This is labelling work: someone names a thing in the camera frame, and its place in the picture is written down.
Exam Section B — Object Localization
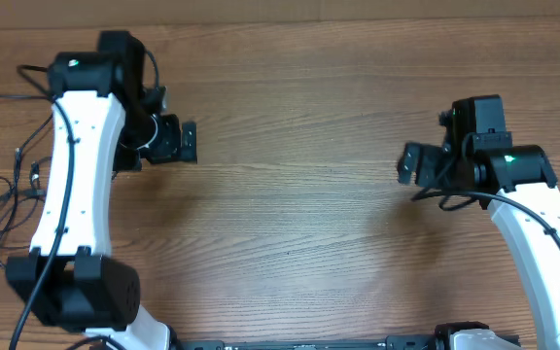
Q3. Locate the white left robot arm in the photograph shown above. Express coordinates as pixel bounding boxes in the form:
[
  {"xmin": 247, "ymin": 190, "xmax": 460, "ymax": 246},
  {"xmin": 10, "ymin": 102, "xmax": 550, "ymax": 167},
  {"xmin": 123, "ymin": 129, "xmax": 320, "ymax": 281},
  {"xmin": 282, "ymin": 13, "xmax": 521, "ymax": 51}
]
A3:
[{"xmin": 5, "ymin": 31, "xmax": 197, "ymax": 349}]

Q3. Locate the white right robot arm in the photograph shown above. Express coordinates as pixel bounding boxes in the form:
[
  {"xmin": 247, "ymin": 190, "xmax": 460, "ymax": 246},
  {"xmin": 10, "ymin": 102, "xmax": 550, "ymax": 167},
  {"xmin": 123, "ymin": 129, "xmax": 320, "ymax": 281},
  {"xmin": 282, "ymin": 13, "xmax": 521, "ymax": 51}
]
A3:
[{"xmin": 397, "ymin": 94, "xmax": 560, "ymax": 349}]

